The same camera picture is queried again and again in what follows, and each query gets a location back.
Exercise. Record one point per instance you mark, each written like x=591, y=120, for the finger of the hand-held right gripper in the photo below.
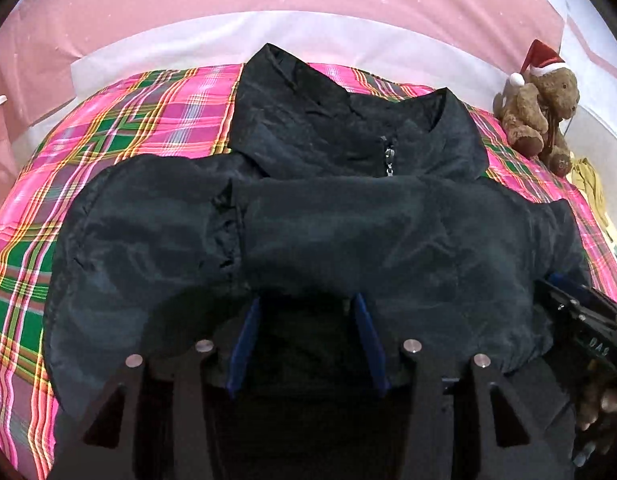
x=570, y=290

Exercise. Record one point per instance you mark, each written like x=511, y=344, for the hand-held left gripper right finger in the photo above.
x=371, y=345

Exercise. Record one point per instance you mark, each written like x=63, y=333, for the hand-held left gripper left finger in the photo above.
x=242, y=345

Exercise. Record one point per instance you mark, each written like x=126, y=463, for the black jacket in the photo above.
x=338, y=220

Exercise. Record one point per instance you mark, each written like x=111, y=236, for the person's right hand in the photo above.
x=600, y=405

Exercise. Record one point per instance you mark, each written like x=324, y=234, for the yellow cloth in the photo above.
x=588, y=180

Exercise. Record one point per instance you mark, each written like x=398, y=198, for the brown teddy bear santa hat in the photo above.
x=530, y=110

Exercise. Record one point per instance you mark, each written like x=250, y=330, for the pink green plaid blanket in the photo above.
x=153, y=115

